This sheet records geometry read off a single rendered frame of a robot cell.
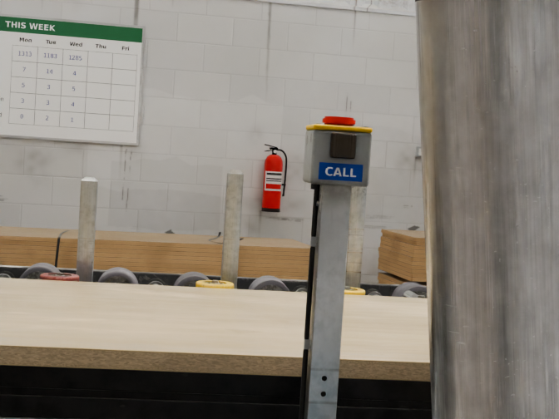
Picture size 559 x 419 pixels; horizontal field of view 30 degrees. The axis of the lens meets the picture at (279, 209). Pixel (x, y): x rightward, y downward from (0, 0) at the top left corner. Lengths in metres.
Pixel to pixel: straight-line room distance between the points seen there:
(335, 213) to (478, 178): 0.61
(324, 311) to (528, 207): 0.64
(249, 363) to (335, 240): 0.30
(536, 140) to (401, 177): 8.16
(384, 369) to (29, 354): 0.49
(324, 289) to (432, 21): 0.64
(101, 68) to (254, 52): 1.22
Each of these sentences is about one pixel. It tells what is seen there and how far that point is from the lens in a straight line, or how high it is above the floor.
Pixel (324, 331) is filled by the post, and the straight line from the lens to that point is 1.26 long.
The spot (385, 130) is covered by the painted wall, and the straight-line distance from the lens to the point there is 8.75.
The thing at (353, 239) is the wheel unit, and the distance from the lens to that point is 2.36.
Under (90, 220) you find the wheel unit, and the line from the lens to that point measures 2.32.
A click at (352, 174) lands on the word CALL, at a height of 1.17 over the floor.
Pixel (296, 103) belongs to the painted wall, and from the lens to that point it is 8.55.
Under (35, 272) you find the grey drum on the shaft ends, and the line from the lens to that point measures 2.77.
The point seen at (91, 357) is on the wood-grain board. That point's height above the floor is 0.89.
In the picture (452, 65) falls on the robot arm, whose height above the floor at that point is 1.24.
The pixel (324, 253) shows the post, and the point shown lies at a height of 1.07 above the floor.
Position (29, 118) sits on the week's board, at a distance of 8.29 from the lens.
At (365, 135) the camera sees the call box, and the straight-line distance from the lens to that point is 1.23.
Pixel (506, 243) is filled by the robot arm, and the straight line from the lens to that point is 0.65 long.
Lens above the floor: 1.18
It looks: 3 degrees down
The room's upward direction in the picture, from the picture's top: 4 degrees clockwise
